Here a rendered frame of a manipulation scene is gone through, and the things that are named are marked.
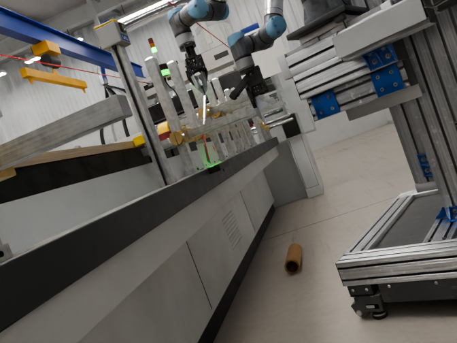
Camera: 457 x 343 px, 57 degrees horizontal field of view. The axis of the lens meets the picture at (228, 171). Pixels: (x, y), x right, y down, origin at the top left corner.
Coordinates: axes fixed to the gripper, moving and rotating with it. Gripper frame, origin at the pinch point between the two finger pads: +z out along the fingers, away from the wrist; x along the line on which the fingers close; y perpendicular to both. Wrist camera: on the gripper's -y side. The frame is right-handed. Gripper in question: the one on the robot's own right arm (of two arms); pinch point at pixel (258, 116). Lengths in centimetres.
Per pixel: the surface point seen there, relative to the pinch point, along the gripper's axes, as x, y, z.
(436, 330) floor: -46, 34, 83
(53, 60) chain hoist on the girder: 402, -313, -207
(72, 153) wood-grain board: -68, -46, -6
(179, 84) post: -5.8, -26.1, -24.1
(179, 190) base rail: -59, -22, 15
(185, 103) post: -5.8, -26.3, -15.7
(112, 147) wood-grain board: -44, -46, -6
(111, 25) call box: -59, -24, -38
